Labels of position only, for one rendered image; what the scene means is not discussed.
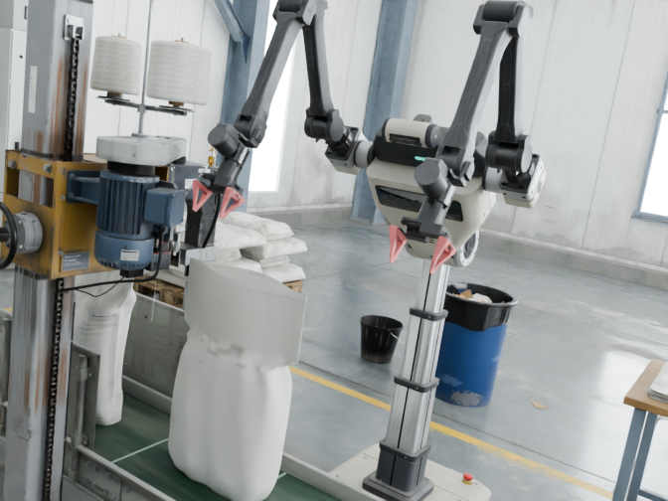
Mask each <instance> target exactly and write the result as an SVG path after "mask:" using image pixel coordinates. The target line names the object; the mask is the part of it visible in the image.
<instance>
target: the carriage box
mask: <svg viewBox="0 0 668 501"><path fill-rule="evenodd" d="M106 165H107V160H104V159H100V158H97V157H95V153H85V152H84V153H83V162H62V161H56V162H52V161H48V160H42V159H38V158H34V157H30V156H26V155H22V154H21V150H16V149H5V168H4V190H3V203H4V204H5V205H6V206H7V207H8V209H9V210H10V212H11V213H12V214H19V213H21V212H26V213H31V214H34V215H35V216H36V217H37V218H38V219H39V221H40V223H41V225H42V230H43V240H42V243H41V246H40V247H39V249H38V250H36V251H33V252H25V253H15V256H14V259H13V260H12V262H13V263H15V264H18V265H20V266H23V267H25V268H28V269H30V270H32V271H34V272H37V273H39V274H42V275H44V276H47V277H48V279H56V278H59V277H67V276H74V275H82V274H90V273H97V272H105V271H112V270H119V269H114V268H109V267H105V266H103V265H101V264H99V263H98V262H97V260H96V259H95V257H94V240H95V237H94V236H95V232H97V231H99V230H100V229H99V228H98V227H97V226H96V212H97V204H93V203H67V202H66V194H67V179H68V172H69V171H70V170H88V171H100V170H103V169H107V168H106ZM20 170H23V171H26V172H30V173H34V174H37V175H41V176H45V177H48V178H52V179H54V193H53V206H42V205H39V204H36V203H32V202H29V201H26V200H23V199H20V198H18V195H19V176H20ZM4 244H5V242H3V243H1V253H0V259H2V260H5V258H6V257H7V255H8V252H9V249H8V248H7V247H6V246H4ZM87 251H89V265H88V267H87V268H80V269H73V270H65V271H62V270H63V254H69V253H78V252H87Z"/></svg>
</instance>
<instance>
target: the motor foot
mask: <svg viewBox="0 0 668 501"><path fill-rule="evenodd" d="M99 177H100V171H88V170H70V171H69V172H68V179H67V194H66V202H67V203H93V204H97V198H98V184H99Z"/></svg>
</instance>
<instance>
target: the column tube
mask: <svg viewBox="0 0 668 501"><path fill-rule="evenodd" d="M65 14H66V15H71V16H75V17H79V18H83V27H84V37H83V40H82V42H81V43H80V53H79V66H78V79H77V83H78V87H77V92H76V94H77V102H76V115H75V128H74V140H73V144H74V148H73V153H72V154H73V162H84V135H85V121H86V106H87V92H88V77H89V63H90V48H91V33H92V19H93V5H92V4H90V3H86V2H83V1H80V0H28V20H27V39H26V59H25V78H24V97H23V117H22V136H21V154H22V155H26V156H30V157H34V158H38V159H42V160H48V161H52V162H56V161H62V162H63V161H64V153H65V151H64V145H65V140H66V139H65V130H66V118H67V105H68V103H67V97H68V92H69V91H68V82H69V68H70V55H71V52H70V50H71V42H72V41H67V40H64V24H65ZM31 66H36V67H38V68H37V86H36V105H35V113H33V112H28V108H29V89H30V70H31ZM53 193H54V179H52V178H48V177H45V176H41V175H37V174H34V173H30V172H26V171H23V170H20V176H19V195H18V198H20V199H23V200H26V201H29V202H32V203H36V204H39V205H42V206H53ZM56 280H57V279H48V277H47V276H44V275H42V274H39V273H37V272H34V271H32V270H30V269H28V268H25V267H23V266H20V265H18V264H15V273H14V293H13V312H12V332H11V351H10V371H9V391H8V410H7V429H6V449H5V481H4V501H42V498H43V496H42V492H43V479H44V469H45V467H44V460H45V449H46V447H45V444H46V429H47V418H48V416H47V412H48V398H49V387H50V385H49V382H50V368H51V356H52V354H51V350H52V336H53V324H54V321H53V318H54V313H55V311H54V303H55V291H56ZM74 293H75V291H74V290H70V291H69V293H64V299H63V310H62V322H61V324H62V329H61V343H60V354H59V357H60V360H59V373H58V384H57V388H58V389H57V395H56V398H57V404H56V415H55V426H54V429H55V435H54V446H53V457H52V458H53V465H52V476H51V479H52V481H51V495H50V501H60V485H61V480H62V467H63V453H64V438H65V423H66V409H67V394H68V380H69V365H70V352H71V337H72V323H73V308H74Z"/></svg>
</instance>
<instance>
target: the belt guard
mask: <svg viewBox="0 0 668 501"><path fill-rule="evenodd" d="M156 136H158V135H149V137H152V138H159V139H161V140H150V139H144V138H145V137H137V136H98V137H97V138H96V148H95V157H97V158H100V159H104V160H109V161H114V162H121V163H129V164H139V165H154V166H161V165H167V164H169V163H171V162H173V161H175V160H177V159H179V158H181V157H183V156H185V155H186V146H187V139H186V138H181V137H175V136H165V135H159V136H161V137H156ZM166 137H169V138H170V139H168V138H166Z"/></svg>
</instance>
